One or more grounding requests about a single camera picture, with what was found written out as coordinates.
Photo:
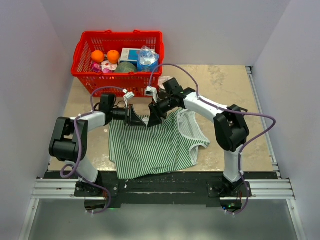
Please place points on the small black square frame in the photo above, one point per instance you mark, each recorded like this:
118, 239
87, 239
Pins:
243, 110

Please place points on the right orange fruit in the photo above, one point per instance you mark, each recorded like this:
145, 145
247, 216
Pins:
113, 56

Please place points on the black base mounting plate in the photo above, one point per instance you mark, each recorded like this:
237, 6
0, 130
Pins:
178, 188

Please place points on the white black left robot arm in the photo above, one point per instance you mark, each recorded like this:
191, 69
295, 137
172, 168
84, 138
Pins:
69, 141

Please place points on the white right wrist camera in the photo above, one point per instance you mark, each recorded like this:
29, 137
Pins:
151, 92

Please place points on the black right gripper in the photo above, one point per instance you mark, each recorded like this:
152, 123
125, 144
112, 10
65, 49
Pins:
156, 107

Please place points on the black wrapped toilet roll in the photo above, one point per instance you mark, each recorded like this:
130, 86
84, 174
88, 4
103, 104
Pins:
162, 93

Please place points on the white blue carton box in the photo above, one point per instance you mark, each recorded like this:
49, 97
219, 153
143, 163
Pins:
129, 55

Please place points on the left orange fruit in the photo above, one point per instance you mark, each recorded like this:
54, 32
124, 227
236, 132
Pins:
97, 56

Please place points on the pink white snack packet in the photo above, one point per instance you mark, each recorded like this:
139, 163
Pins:
104, 67

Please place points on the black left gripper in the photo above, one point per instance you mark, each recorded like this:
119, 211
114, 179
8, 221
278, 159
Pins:
131, 118

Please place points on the green white striped garment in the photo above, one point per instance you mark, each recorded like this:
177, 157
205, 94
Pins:
171, 146

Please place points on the orange fruit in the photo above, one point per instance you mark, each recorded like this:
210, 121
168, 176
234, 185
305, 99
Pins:
113, 56
97, 56

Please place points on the red plastic shopping basket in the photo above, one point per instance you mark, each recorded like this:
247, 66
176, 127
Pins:
105, 41

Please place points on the blue wrapped tissue pack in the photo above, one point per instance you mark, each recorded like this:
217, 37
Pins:
147, 59

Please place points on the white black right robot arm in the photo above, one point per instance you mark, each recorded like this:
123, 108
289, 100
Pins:
231, 129

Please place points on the green melon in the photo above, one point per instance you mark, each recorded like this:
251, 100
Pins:
125, 67

